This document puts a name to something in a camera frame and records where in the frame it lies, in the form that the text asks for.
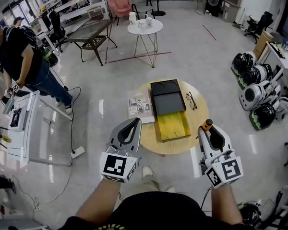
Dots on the clear glass mug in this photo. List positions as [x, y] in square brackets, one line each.
[140, 25]

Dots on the white shelving unit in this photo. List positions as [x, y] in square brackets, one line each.
[69, 1]

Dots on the pile of black white helmets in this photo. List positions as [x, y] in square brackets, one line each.
[256, 95]

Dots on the cardboard box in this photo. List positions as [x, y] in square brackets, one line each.
[262, 43]

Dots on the pink armchair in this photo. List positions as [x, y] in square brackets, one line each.
[120, 3]

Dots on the white stove with black grate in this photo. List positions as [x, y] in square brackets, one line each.
[16, 118]

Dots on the person's beige trousers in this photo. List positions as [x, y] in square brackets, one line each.
[147, 183]

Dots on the grey chair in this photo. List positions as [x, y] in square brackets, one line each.
[141, 5]

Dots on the white metal rack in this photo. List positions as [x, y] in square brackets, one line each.
[285, 210]

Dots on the person's right white shoe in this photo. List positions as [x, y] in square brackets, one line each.
[170, 189]

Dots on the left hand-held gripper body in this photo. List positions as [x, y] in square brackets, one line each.
[112, 165]

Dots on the white power strip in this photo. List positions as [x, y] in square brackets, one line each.
[78, 152]

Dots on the dark glass coffee table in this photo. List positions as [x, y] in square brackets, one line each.
[91, 32]

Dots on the round wooden table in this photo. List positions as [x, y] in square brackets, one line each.
[199, 118]

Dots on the white round side table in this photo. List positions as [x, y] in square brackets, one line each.
[145, 29]

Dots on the person's right forearm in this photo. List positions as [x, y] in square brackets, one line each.
[224, 205]

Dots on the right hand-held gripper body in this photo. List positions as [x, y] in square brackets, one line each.
[230, 170]

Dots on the person's white shoe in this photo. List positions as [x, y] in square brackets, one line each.
[147, 171]
[170, 189]

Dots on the illustrated grey book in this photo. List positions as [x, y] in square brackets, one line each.
[140, 104]

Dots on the black floor stand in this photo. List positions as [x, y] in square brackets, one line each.
[158, 13]

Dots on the black green-trimmed helmet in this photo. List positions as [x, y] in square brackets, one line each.
[249, 213]

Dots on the person's left white shoe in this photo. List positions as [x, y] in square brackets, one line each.
[147, 171]

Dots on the person's black shirt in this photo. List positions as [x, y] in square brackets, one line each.
[156, 212]

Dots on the black box with yellow drawer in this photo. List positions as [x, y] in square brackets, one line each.
[168, 104]

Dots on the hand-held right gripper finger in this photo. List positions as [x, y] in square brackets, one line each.
[228, 142]
[205, 145]

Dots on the white carton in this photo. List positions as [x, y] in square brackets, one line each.
[132, 18]

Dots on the person's left forearm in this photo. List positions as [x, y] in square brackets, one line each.
[98, 200]

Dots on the white metal desk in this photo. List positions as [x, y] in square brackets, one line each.
[36, 140]

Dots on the black framed eyeglasses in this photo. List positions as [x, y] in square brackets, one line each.
[191, 100]

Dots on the white jug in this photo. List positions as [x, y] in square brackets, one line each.
[148, 23]

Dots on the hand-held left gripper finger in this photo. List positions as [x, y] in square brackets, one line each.
[114, 135]
[138, 138]

